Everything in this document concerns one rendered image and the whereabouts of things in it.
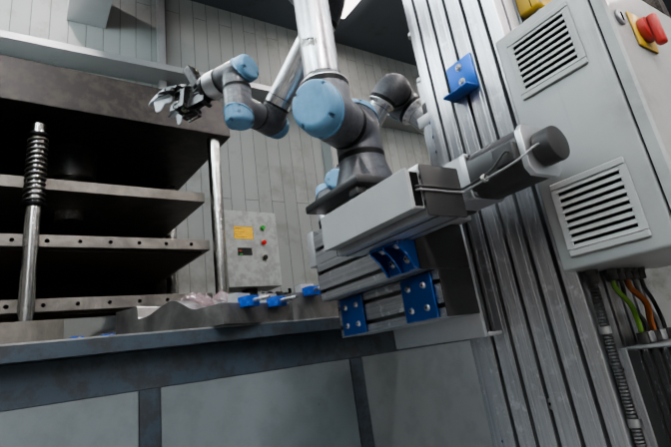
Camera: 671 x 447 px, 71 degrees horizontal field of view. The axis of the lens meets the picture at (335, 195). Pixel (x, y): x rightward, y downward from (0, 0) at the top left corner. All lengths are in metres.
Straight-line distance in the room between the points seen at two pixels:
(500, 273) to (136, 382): 0.87
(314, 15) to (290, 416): 1.06
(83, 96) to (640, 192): 2.07
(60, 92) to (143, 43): 2.82
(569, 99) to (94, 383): 1.14
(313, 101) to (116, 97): 1.46
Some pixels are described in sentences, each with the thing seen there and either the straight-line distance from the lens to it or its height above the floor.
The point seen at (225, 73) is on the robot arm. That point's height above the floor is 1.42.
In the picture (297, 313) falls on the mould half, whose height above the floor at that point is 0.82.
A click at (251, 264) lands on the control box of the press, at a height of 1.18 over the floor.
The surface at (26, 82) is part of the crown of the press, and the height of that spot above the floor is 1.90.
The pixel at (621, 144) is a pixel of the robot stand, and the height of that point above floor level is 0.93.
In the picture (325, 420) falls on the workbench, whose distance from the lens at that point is 1.52.
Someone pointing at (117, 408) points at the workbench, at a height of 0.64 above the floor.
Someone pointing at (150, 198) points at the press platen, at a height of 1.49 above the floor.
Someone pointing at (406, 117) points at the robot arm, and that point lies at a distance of 1.74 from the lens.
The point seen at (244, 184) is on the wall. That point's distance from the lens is 4.65.
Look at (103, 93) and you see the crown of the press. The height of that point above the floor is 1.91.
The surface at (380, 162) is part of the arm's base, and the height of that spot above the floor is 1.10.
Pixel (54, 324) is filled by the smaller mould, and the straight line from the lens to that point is 1.42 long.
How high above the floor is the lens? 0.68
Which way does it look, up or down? 19 degrees up
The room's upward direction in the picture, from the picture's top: 8 degrees counter-clockwise
